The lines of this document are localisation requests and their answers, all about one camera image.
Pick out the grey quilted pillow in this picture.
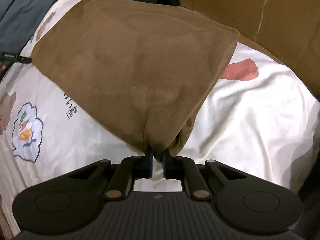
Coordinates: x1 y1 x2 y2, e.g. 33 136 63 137
1 0 57 54

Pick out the brown cardboard panel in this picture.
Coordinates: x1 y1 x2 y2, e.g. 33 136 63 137
180 0 319 97

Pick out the brown shirt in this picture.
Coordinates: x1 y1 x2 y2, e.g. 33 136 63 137
31 0 239 159

